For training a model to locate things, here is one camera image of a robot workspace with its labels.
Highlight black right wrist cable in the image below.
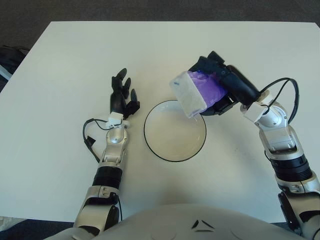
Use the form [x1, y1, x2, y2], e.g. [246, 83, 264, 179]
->
[258, 77, 300, 123]

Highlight black bag on floor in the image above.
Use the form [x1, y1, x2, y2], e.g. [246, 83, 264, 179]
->
[0, 45, 30, 82]

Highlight purple tissue paper pack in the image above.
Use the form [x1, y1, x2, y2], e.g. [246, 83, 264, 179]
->
[170, 71, 228, 120]

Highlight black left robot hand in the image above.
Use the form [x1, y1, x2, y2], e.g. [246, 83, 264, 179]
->
[109, 67, 141, 120]

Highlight white plate with black rim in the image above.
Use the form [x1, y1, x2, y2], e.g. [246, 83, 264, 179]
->
[143, 99, 208, 162]

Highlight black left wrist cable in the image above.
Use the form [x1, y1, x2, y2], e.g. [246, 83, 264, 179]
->
[83, 118, 113, 165]

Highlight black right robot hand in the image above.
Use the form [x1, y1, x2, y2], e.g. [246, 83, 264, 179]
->
[188, 50, 261, 116]

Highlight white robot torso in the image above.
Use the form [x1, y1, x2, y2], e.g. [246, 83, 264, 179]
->
[51, 202, 303, 240]

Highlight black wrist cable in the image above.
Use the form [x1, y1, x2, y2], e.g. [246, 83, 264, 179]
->
[258, 77, 300, 123]
[83, 118, 113, 165]

